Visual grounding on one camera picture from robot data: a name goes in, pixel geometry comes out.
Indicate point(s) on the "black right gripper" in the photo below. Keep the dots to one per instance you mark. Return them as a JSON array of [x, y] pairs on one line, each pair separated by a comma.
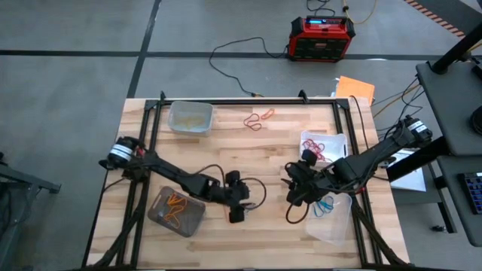
[[309, 180]]

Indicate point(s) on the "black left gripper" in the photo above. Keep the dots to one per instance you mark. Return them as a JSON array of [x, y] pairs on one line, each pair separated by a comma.
[[229, 195]]

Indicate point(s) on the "red rubber band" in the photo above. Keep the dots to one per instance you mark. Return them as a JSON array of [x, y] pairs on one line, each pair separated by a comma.
[[319, 147], [316, 152], [309, 145], [246, 120], [320, 155], [310, 150]]

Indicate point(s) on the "blue rubber band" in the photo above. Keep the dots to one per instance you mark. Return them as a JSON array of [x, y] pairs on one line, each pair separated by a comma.
[[327, 201], [318, 211], [329, 207]]

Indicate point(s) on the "yellow rubber band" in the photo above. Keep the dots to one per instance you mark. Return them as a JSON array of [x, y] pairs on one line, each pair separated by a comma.
[[196, 119], [192, 125], [180, 121]]

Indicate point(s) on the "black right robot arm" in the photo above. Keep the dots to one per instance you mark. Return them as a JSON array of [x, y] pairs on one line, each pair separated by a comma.
[[376, 154]]

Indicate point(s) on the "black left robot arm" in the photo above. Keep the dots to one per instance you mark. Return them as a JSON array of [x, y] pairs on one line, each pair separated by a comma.
[[169, 175]]

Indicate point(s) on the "white plastic basket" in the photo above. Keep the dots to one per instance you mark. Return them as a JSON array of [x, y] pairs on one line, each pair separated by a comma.
[[335, 141]]

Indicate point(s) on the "smoky grey plastic basket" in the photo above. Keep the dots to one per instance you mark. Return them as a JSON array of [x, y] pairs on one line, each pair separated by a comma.
[[192, 222]]

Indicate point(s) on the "clear plastic basket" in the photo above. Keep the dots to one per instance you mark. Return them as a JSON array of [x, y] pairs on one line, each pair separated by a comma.
[[331, 233]]

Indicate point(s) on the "frosted translucent plastic basket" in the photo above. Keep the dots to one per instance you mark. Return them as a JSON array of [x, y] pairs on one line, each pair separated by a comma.
[[190, 107]]

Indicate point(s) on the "orange paper folder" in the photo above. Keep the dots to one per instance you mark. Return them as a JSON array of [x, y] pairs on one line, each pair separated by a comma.
[[356, 90]]

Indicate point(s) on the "white paper sheet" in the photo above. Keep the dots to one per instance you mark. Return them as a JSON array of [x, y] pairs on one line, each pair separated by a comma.
[[412, 182]]

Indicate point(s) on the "red portable power station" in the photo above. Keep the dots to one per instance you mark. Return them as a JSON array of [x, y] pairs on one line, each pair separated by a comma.
[[320, 41]]

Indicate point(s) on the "grey desk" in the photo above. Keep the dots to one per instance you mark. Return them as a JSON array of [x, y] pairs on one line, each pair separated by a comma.
[[452, 105], [452, 195]]

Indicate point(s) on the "black backlit keyboard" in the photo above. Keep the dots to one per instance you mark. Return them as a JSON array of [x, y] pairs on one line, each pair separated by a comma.
[[472, 192]]

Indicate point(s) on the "black round object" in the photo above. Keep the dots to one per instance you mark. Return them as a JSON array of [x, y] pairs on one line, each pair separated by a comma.
[[477, 120]]

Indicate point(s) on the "black pole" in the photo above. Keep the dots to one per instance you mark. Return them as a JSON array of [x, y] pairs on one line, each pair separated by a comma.
[[455, 52]]

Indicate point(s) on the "grey metal stand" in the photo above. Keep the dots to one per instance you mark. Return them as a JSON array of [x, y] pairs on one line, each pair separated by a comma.
[[22, 178]]

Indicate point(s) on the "black metal table frame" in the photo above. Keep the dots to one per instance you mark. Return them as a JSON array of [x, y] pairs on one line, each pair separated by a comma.
[[244, 101]]

